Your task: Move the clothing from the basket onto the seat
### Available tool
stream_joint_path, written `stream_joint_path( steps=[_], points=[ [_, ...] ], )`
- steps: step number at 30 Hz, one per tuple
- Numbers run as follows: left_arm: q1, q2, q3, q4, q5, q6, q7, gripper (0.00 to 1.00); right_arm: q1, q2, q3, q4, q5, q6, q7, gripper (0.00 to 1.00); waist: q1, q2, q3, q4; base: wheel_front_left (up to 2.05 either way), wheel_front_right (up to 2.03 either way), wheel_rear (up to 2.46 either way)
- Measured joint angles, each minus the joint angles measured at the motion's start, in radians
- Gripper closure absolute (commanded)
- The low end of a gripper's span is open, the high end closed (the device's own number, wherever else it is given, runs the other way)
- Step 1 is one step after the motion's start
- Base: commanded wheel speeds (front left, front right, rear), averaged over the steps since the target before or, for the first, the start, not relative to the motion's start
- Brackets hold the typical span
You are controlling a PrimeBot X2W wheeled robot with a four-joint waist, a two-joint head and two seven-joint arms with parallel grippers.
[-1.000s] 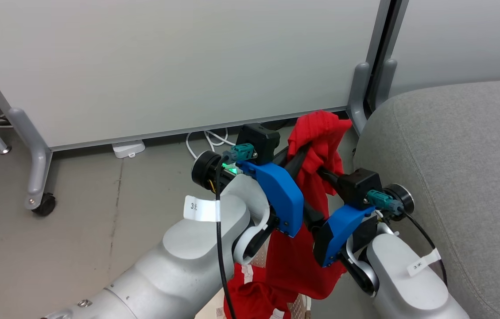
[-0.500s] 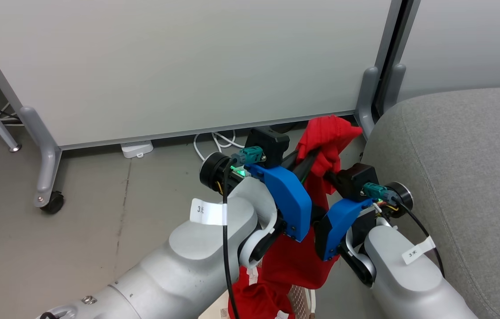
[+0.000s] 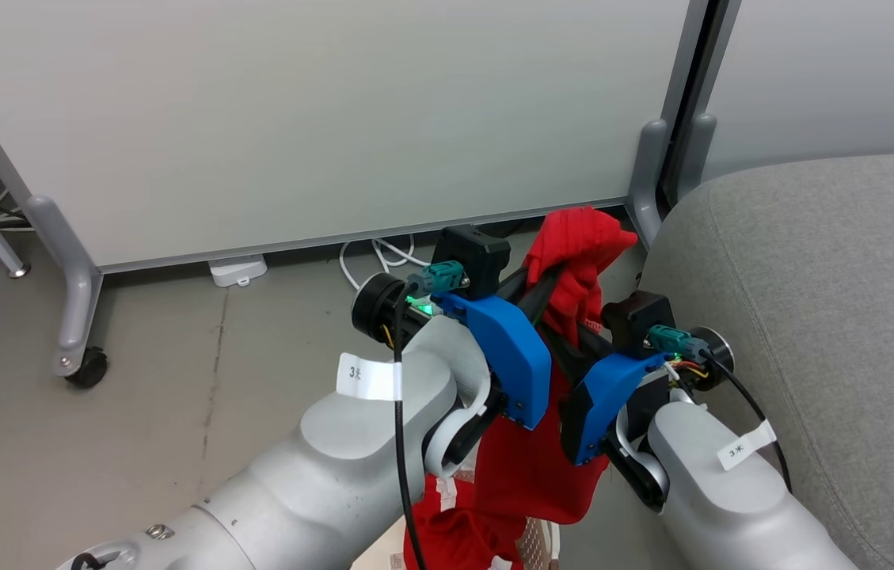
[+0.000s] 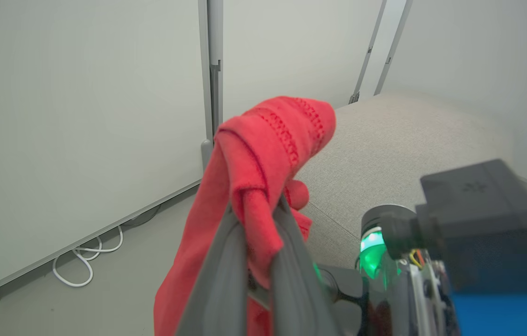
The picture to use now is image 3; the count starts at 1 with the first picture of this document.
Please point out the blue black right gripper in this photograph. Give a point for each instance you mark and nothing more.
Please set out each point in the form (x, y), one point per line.
(605, 396)

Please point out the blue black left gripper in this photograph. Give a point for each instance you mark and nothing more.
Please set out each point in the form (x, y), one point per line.
(510, 356)

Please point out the red white clothing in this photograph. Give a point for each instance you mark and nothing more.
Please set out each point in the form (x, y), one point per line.
(530, 467)

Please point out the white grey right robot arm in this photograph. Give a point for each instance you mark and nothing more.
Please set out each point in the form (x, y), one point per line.
(724, 507)

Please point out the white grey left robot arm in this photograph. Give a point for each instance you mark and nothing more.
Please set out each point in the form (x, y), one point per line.
(351, 467)

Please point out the cream laundry basket brown rim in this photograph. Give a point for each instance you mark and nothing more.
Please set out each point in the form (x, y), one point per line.
(542, 546)

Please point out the grey fabric sofa seat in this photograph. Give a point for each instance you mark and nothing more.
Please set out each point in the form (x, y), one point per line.
(835, 317)

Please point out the wide white partition panel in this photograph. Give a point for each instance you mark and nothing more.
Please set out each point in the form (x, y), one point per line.
(320, 119)

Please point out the white power adapter box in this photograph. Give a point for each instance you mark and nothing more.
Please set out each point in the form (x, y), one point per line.
(237, 271)

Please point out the narrow white partition panel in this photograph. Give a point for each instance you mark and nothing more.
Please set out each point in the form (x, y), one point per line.
(827, 71)

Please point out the black caster wheel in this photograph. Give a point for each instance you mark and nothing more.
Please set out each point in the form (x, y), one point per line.
(89, 369)

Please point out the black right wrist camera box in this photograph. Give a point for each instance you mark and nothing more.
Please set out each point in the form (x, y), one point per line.
(637, 317)

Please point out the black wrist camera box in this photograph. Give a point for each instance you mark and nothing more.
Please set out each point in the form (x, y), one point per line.
(637, 317)
(470, 253)

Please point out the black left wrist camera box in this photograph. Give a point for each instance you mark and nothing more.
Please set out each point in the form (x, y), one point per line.
(470, 253)

